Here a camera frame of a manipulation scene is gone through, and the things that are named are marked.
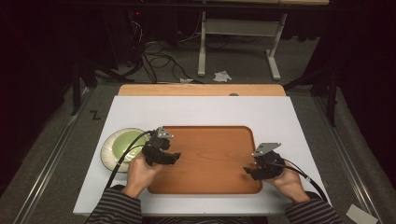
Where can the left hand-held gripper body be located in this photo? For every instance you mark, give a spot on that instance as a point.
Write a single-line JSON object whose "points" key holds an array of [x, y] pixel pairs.
{"points": [[157, 143]]}

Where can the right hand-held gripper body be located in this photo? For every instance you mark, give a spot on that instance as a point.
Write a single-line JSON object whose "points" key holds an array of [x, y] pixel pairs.
{"points": [[268, 160]]}

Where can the person's left hand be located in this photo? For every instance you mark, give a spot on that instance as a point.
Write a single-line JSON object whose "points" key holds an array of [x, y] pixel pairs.
{"points": [[140, 177]]}

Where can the person's right hand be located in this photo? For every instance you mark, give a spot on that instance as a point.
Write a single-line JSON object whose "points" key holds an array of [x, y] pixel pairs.
{"points": [[288, 185]]}

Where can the green and white plate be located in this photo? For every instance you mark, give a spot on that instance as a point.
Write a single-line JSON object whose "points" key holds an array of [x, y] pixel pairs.
{"points": [[120, 146]]}

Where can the brown wooden tray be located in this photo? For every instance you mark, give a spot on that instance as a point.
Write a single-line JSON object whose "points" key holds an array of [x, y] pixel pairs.
{"points": [[211, 158]]}

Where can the white table board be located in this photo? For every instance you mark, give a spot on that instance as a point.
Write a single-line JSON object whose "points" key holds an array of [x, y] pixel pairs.
{"points": [[202, 110]]}

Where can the crumpled white paper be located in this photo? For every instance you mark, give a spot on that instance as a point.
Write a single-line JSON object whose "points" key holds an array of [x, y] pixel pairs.
{"points": [[222, 76], [186, 80]]}

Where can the black metal stand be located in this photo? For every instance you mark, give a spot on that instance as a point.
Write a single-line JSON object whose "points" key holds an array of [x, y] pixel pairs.
{"points": [[332, 93], [77, 87]]}

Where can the flat white paper sheet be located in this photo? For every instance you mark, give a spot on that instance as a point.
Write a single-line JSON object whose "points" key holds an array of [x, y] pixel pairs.
{"points": [[361, 215]]}

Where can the metal floor rail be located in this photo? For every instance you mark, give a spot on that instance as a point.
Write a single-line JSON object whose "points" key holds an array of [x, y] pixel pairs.
{"points": [[345, 149], [53, 155]]}

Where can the white metal desk frame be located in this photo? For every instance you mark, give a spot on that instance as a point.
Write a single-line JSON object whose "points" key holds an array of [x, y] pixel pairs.
{"points": [[239, 27]]}

